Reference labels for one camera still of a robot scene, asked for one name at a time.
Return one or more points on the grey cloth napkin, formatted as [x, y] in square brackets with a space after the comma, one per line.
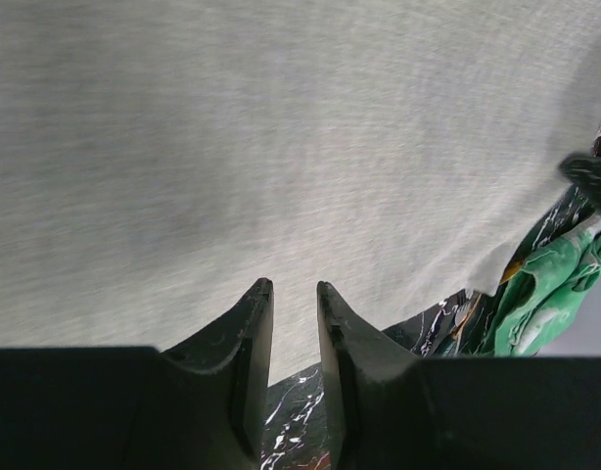
[157, 157]

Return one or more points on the silver fork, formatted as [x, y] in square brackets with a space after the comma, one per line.
[464, 312]

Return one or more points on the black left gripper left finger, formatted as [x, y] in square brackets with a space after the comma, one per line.
[197, 405]

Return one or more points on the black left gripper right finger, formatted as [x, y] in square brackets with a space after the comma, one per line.
[388, 408]

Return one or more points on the black marbled table mat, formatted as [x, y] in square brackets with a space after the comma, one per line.
[296, 427]

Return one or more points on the green white tie-dye cloth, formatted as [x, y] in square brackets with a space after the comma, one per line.
[542, 299]

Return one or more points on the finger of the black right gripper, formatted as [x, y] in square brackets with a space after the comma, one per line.
[584, 171]

